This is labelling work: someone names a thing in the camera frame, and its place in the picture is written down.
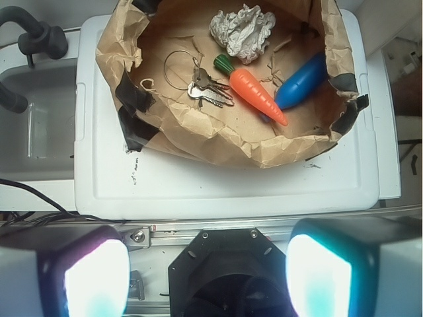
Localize aluminium rail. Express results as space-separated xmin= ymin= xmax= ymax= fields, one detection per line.
xmin=0 ymin=203 xmax=423 ymax=249

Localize silver keys on ring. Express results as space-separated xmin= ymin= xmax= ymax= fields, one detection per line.
xmin=163 ymin=50 xmax=235 ymax=108

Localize white plastic cooler lid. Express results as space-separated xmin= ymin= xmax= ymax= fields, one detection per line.
xmin=74 ymin=15 xmax=380 ymax=221

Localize grey sink basin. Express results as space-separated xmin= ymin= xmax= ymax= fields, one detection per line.
xmin=1 ymin=59 xmax=77 ymax=182

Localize crumpled white paper ball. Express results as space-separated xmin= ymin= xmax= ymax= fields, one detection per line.
xmin=209 ymin=5 xmax=276 ymax=65

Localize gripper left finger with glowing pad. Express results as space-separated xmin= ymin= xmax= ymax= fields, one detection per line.
xmin=1 ymin=225 xmax=130 ymax=316

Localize blue plastic oval object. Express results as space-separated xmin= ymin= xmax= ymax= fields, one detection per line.
xmin=275 ymin=52 xmax=328 ymax=110

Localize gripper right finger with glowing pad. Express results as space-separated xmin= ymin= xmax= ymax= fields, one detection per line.
xmin=286 ymin=217 xmax=422 ymax=316

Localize orange plastic toy carrot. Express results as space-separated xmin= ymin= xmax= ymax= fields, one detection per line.
xmin=213 ymin=54 xmax=288 ymax=126

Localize brown paper bag tray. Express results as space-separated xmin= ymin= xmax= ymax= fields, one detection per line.
xmin=96 ymin=1 xmax=368 ymax=168

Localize black cable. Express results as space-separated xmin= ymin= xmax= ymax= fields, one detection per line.
xmin=0 ymin=178 xmax=116 ymax=229

